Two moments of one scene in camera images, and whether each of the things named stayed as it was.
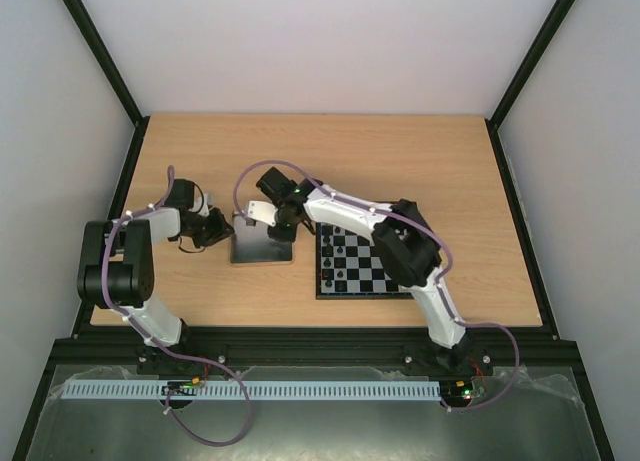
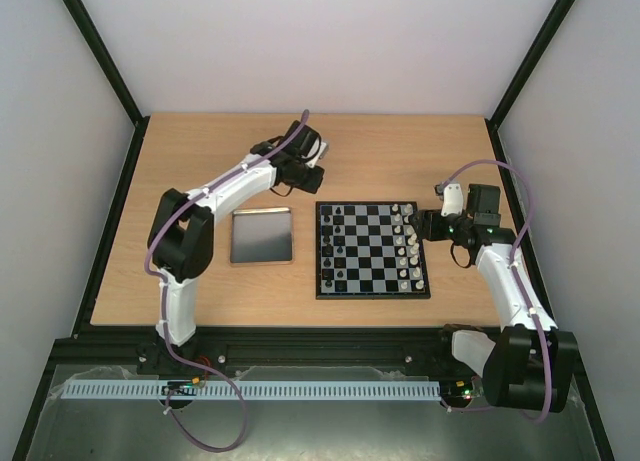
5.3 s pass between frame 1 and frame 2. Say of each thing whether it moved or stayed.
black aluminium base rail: stayed
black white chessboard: stayed
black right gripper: moved
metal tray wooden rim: stayed
